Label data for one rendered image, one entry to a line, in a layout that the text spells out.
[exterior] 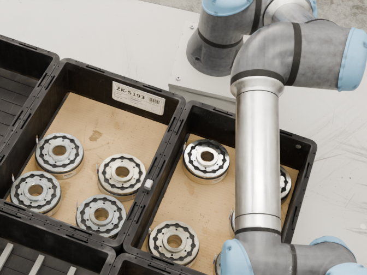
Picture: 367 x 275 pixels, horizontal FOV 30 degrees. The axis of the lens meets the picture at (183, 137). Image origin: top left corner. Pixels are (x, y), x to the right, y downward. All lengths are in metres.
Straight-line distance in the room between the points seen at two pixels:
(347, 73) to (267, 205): 0.29
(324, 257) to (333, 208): 0.60
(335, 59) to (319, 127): 0.61
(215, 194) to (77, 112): 0.37
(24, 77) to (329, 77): 0.75
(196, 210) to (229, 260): 0.40
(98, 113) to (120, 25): 0.44
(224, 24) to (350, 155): 0.48
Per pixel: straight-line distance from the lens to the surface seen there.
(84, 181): 1.49
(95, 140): 1.55
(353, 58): 1.25
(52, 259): 1.40
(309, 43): 1.23
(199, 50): 1.72
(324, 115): 1.86
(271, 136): 1.15
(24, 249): 1.42
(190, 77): 1.72
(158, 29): 1.97
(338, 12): 3.24
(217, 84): 1.72
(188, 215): 1.46
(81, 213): 1.41
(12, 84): 1.66
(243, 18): 1.62
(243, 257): 1.08
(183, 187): 1.49
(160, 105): 1.53
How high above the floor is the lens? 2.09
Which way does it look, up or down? 53 degrees down
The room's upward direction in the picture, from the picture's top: 11 degrees clockwise
